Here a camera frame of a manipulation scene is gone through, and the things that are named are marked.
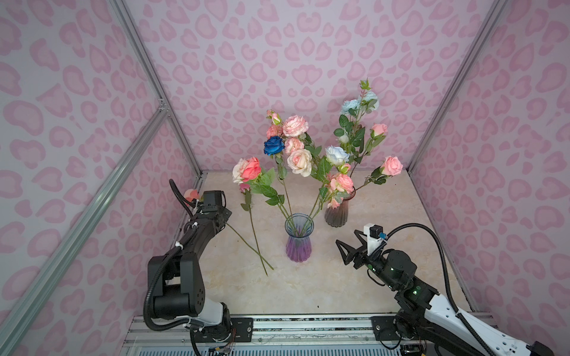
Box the pink grey glass vase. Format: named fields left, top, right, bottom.
left=324, top=191, right=356, bottom=228

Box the blue purple glass vase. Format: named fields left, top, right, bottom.
left=284, top=213, right=314, bottom=263

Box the pink peach rose spray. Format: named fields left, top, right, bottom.
left=310, top=160, right=355, bottom=218

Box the pink white peony spray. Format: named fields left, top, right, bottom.
left=266, top=110, right=324, bottom=177

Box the pale blue flower spray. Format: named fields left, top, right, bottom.
left=334, top=79, right=382, bottom=177

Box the red pink rose stem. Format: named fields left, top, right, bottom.
left=242, top=157, right=287, bottom=219

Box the dark blue small flower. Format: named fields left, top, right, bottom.
left=264, top=136, right=292, bottom=217

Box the cream rose single stem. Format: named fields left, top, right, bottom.
left=232, top=159, right=248, bottom=184

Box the pink peach rose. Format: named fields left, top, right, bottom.
left=183, top=189, right=274, bottom=274

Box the white blue artificial rose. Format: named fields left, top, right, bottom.
left=312, top=146, right=351, bottom=173

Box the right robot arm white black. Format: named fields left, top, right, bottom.
left=335, top=225, right=553, bottom=355

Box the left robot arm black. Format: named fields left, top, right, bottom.
left=142, top=183, right=232, bottom=342

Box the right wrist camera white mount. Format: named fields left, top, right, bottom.
left=364, top=223, right=387, bottom=256

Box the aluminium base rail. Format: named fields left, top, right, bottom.
left=120, top=314, right=448, bottom=355

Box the aluminium corner frame post right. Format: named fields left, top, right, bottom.
left=408, top=0, right=511, bottom=175

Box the aluminium corner frame post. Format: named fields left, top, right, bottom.
left=108, top=0, right=203, bottom=178
left=408, top=0, right=511, bottom=175

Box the aluminium diagonal frame bar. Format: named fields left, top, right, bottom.
left=1, top=108, right=168, bottom=355

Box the aluminium corner frame post left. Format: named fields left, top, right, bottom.
left=108, top=0, right=203, bottom=178

